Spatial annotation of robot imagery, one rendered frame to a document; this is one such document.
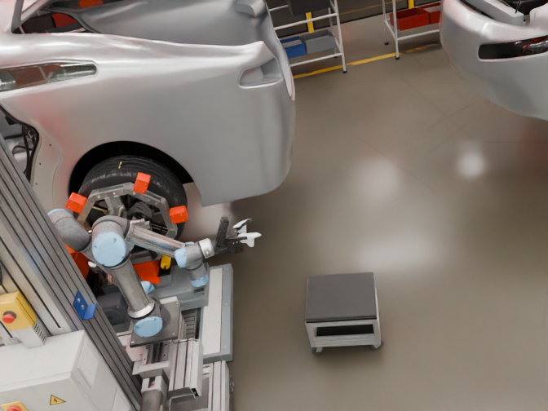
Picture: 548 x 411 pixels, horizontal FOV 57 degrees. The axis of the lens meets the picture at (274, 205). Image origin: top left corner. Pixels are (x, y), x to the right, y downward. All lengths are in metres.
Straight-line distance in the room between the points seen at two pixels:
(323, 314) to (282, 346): 0.46
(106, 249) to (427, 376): 1.88
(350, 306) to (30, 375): 1.68
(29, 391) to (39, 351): 0.15
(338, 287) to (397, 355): 0.51
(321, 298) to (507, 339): 1.06
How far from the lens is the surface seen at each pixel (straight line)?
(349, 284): 3.04
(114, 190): 2.98
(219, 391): 2.88
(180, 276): 3.62
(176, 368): 2.40
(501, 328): 3.28
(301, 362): 3.16
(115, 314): 3.39
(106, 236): 1.96
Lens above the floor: 2.48
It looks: 35 degrees down
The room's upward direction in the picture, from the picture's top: 14 degrees counter-clockwise
